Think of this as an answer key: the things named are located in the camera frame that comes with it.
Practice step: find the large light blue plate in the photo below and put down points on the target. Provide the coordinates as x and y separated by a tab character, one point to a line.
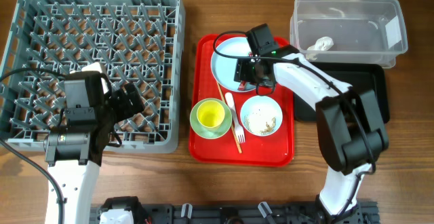
223	69

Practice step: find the clear plastic bin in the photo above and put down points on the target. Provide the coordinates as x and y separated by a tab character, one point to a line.
363	31

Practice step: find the grey dishwasher rack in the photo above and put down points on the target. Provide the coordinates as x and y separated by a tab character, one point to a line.
139	42

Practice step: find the red snack wrapper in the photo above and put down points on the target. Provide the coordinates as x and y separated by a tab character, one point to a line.
242	86

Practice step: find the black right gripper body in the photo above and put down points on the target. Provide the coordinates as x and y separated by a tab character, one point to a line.
247	70

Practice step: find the rice and food scraps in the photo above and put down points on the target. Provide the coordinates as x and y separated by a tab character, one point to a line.
260	124

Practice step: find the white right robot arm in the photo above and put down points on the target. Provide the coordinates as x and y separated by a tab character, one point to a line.
350	128

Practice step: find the wooden chopstick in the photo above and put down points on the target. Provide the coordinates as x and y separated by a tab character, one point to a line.
234	132

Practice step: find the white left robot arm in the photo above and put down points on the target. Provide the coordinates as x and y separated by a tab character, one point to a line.
74	151

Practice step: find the yellow plastic cup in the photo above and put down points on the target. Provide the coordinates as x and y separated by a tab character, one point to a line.
210	114

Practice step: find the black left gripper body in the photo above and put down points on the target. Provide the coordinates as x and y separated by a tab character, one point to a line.
121	108

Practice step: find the white plastic fork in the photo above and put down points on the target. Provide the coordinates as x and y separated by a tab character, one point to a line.
239	132

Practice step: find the small light blue bowl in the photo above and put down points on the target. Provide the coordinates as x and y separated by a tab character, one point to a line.
263	105

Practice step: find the white napkin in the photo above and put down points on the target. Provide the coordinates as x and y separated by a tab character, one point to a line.
322	44

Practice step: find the green saucer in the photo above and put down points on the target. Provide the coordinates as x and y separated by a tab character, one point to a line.
204	132

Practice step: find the black waste tray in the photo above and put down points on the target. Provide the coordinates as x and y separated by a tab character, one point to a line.
370	76

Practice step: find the red plastic tray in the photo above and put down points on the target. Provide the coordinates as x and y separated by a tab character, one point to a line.
274	150

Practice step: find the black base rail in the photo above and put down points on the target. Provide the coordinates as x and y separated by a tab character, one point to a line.
290	213

